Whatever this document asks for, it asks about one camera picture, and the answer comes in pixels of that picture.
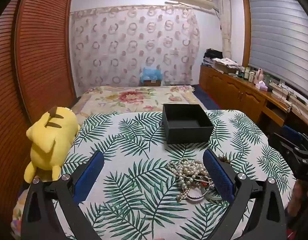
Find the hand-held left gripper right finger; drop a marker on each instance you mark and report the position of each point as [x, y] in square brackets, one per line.
[218, 177]

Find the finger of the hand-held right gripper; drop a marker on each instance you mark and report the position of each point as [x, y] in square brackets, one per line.
[291, 133]
[281, 143]

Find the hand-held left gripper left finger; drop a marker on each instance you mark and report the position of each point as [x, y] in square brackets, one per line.
[90, 177]

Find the silver bangle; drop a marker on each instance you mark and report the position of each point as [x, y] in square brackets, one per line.
[193, 198]

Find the black box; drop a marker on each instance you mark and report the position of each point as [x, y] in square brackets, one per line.
[186, 135]

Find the person's right hand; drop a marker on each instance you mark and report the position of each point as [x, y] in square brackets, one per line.
[296, 197]

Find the white power strip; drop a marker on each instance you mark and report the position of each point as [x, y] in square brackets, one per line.
[281, 90]

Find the green leaf print tablecloth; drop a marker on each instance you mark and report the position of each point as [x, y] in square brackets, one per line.
[134, 155]

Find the yellow plush toy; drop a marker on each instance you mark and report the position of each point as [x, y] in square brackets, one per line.
[49, 140]

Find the pink tissue pack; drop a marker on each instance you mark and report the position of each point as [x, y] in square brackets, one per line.
[261, 85]

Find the row of small bottles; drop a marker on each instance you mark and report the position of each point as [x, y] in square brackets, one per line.
[251, 74]

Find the long wooden cabinet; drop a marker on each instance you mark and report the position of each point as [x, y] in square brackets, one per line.
[233, 90]

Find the dark blue bed sheet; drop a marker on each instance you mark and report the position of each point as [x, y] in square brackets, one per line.
[206, 97]

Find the floral bedspread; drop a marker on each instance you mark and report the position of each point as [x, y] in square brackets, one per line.
[129, 97]

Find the flat cardboard box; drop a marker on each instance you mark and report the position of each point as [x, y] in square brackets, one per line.
[223, 68]

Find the white patterned cloth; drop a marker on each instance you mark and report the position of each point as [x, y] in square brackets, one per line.
[226, 61]

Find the grey window blind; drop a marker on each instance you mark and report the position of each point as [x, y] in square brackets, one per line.
[278, 35]

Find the wooden louvered wardrobe door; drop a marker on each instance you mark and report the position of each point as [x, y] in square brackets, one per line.
[9, 105]
[44, 50]

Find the stack of dark clothes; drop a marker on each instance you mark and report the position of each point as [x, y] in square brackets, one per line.
[213, 55]

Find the small cardboard box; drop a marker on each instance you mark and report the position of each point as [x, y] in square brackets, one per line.
[152, 83]

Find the blue plastic bag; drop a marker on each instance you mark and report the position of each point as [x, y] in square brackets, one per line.
[152, 73]

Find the white wrapped pipe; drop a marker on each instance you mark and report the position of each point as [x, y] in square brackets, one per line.
[225, 22]

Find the circle pattern sheer curtain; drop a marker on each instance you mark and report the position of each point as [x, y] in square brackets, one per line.
[134, 42]

